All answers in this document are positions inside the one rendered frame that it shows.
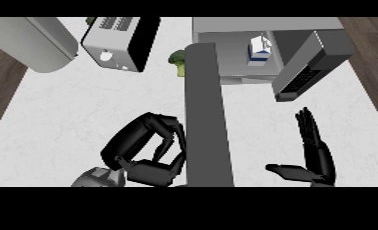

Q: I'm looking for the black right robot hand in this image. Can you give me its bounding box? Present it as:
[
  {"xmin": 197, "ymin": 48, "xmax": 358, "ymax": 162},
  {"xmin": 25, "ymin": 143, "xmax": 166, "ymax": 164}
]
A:
[{"xmin": 265, "ymin": 106, "xmax": 338, "ymax": 188}]

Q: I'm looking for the silver and black toaster oven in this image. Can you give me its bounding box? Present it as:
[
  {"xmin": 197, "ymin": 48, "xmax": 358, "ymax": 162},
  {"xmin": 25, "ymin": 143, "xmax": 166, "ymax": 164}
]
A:
[{"xmin": 80, "ymin": 17, "xmax": 163, "ymax": 74}]

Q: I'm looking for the grey microwave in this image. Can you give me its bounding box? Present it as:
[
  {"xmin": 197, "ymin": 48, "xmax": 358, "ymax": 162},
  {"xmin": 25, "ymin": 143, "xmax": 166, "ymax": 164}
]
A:
[{"xmin": 191, "ymin": 17, "xmax": 358, "ymax": 103}]

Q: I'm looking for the dark grey microwave door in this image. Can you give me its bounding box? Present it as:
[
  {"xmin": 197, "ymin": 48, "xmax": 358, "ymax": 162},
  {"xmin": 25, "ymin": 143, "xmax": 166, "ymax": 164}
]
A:
[{"xmin": 183, "ymin": 42, "xmax": 237, "ymax": 188}]

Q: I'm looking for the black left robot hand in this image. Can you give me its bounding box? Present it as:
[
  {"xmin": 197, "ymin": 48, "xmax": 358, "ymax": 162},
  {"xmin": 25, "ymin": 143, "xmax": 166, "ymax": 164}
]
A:
[{"xmin": 99, "ymin": 111, "xmax": 189, "ymax": 188}]

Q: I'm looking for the green broccoli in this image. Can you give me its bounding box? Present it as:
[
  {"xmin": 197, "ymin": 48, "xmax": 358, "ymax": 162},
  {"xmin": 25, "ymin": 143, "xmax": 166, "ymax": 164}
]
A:
[{"xmin": 167, "ymin": 49, "xmax": 188, "ymax": 78}]

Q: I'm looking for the white and blue milk carton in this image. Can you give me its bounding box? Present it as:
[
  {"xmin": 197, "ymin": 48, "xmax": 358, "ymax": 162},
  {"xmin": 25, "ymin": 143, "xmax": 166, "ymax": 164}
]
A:
[{"xmin": 247, "ymin": 33, "xmax": 274, "ymax": 67}]

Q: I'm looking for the pale grey rounded appliance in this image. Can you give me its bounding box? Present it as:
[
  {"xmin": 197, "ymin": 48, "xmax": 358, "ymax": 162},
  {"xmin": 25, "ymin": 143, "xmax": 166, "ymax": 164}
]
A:
[{"xmin": 0, "ymin": 17, "xmax": 82, "ymax": 74}]

